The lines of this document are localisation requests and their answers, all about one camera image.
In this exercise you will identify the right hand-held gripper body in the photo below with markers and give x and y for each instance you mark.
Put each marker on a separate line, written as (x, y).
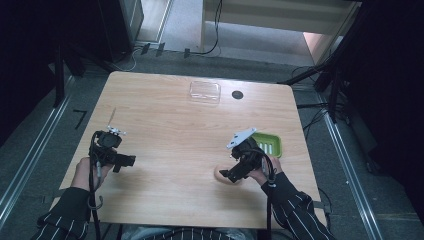
(246, 153)

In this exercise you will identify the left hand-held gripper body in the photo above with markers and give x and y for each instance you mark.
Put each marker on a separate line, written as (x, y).
(108, 141)

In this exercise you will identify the beige oval soap bar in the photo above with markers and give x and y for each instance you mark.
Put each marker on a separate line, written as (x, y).
(218, 174)

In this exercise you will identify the green soap dish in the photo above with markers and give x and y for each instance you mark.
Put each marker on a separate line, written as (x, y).
(271, 145)

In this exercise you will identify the person's right hand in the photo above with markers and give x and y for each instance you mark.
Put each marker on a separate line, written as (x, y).
(271, 170)

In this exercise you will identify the person's left hand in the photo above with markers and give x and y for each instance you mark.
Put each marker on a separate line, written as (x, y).
(83, 173)

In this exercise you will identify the thin stick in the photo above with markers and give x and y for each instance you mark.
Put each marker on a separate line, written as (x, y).
(112, 117)

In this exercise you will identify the clear plastic container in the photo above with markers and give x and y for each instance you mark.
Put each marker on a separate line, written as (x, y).
(205, 92)

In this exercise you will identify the black metal stand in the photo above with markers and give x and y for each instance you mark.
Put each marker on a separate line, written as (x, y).
(333, 66)
(60, 76)

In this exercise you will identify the dark cabinet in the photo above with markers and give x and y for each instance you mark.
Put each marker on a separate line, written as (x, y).
(116, 26)

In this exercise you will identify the white shelf unit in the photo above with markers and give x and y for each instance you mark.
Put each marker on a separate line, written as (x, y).
(266, 16)

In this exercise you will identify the metal floor rail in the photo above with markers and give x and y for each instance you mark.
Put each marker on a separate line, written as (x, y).
(350, 173)
(31, 160)

